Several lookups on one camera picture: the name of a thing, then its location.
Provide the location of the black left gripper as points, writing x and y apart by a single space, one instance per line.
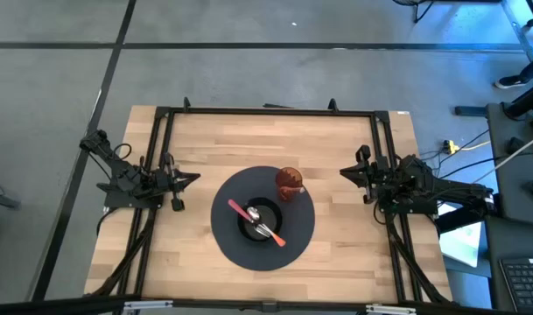
167 181

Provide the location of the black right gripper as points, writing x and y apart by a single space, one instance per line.
377 177

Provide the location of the orange faceted plastic cup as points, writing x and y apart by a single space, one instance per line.
288 178

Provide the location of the black bowl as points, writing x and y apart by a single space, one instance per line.
272 214

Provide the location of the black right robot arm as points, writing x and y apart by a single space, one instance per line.
445 192

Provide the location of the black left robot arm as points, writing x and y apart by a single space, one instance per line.
117 168

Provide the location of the round dark woven placemat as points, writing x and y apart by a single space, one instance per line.
231 245

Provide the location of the yellow power plug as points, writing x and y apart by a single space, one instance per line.
450 147

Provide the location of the white sheet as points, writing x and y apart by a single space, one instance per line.
460 245

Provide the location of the dark grey side table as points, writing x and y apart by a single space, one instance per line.
498 175

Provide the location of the dark desk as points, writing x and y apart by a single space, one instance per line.
511 236

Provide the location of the person's shoe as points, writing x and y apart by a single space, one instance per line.
509 81

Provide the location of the black stand leg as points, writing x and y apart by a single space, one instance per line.
526 98

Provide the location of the black keyboard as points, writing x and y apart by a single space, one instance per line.
526 284

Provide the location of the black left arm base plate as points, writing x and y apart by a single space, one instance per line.
130 202

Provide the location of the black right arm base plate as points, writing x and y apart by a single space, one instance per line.
423 210

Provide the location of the black aluminium table frame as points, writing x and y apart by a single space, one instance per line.
270 111

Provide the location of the silver frame bracket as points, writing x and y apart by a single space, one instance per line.
390 310
148 305

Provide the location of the black frame crossbar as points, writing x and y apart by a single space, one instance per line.
51 307

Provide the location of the grey metal rail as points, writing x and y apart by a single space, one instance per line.
522 37

